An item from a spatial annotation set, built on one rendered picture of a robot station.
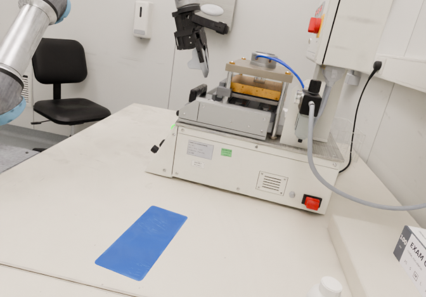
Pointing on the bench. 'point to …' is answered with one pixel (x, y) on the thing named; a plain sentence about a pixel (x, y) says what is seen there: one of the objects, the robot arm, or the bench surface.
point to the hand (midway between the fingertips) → (207, 73)
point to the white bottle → (326, 288)
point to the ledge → (370, 258)
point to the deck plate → (321, 148)
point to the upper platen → (256, 89)
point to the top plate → (264, 67)
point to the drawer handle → (198, 92)
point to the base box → (245, 168)
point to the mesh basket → (348, 139)
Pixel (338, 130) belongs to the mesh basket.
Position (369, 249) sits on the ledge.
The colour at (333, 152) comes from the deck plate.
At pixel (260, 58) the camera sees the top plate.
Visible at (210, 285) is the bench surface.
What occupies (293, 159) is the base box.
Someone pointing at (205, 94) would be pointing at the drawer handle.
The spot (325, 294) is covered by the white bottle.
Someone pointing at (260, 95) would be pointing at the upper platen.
